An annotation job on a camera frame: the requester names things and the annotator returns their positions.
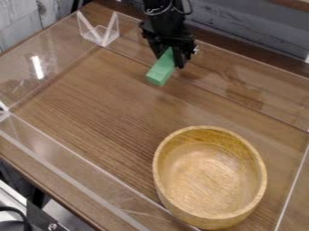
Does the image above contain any brown wooden bowl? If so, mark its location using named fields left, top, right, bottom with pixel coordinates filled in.
left=153, top=125, right=268, bottom=230

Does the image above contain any green rectangular block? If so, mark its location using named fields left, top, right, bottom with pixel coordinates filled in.
left=146, top=48, right=175, bottom=87

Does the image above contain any clear acrylic corner bracket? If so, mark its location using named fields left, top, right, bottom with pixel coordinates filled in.
left=76, top=11, right=119, bottom=47

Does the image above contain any black cable bottom left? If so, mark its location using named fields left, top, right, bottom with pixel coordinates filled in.
left=0, top=206, right=32, bottom=231

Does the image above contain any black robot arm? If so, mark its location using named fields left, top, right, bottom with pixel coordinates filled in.
left=139, top=0, right=198, bottom=69

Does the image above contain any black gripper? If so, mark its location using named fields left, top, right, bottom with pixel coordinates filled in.
left=139, top=11, right=197, bottom=69

